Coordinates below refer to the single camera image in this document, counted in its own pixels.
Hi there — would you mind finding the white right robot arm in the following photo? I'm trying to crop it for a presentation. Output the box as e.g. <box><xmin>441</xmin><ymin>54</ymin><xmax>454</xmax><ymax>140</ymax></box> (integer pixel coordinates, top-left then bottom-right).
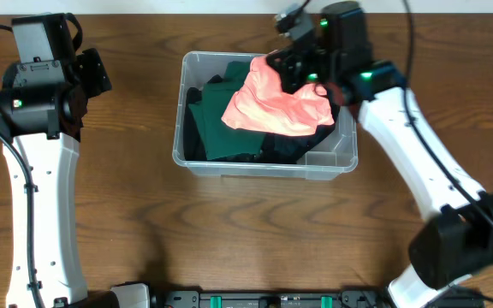
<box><xmin>268</xmin><ymin>1</ymin><xmax>493</xmax><ymax>307</ymax></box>

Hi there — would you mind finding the dark navy garment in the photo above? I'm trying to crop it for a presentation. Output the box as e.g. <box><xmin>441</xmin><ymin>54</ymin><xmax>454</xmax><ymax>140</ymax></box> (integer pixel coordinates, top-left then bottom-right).
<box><xmin>261</xmin><ymin>133</ymin><xmax>317</xmax><ymax>163</ymax></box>

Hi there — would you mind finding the dark green garment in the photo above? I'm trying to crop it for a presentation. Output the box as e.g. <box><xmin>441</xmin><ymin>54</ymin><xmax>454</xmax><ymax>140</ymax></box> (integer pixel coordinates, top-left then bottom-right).
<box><xmin>189</xmin><ymin>62</ymin><xmax>265</xmax><ymax>163</ymax></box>

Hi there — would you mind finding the clear plastic storage bin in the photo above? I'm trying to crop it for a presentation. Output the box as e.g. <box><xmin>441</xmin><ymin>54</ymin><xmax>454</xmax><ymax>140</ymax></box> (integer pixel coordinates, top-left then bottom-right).
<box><xmin>172</xmin><ymin>51</ymin><xmax>358</xmax><ymax>181</ymax></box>

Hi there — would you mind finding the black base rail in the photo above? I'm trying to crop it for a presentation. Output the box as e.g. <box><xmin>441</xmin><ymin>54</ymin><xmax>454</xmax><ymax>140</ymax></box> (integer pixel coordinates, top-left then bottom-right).
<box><xmin>150</xmin><ymin>288</ymin><xmax>487</xmax><ymax>308</ymax></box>

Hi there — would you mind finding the black sparkly knit garment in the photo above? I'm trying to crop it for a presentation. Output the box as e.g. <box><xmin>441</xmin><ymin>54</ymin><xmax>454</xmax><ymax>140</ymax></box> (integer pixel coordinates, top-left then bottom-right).
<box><xmin>254</xmin><ymin>98</ymin><xmax>342</xmax><ymax>165</ymax></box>

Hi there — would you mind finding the pink garment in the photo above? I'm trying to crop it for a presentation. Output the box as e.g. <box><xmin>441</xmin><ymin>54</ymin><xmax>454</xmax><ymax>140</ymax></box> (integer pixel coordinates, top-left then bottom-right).
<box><xmin>222</xmin><ymin>56</ymin><xmax>336</xmax><ymax>137</ymax></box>

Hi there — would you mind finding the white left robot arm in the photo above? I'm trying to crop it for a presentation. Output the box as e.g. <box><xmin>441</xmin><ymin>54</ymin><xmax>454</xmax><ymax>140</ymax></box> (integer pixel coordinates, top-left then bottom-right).
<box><xmin>0</xmin><ymin>13</ymin><xmax>151</xmax><ymax>308</ymax></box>

